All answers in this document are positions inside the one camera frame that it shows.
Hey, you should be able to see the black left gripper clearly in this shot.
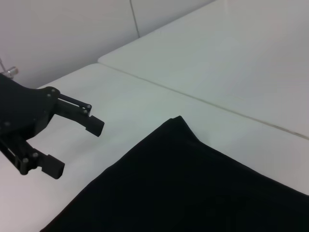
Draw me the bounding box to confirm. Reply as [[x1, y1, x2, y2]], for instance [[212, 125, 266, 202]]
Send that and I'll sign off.
[[0, 72, 105, 180]]

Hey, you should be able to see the black shirt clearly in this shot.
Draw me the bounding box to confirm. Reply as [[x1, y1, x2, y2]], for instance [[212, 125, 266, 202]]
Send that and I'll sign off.
[[40, 115, 309, 232]]

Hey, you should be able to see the small silver left wrist plug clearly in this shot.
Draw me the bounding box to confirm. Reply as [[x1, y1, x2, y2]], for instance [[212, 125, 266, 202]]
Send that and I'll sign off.
[[0, 66, 20, 79]]

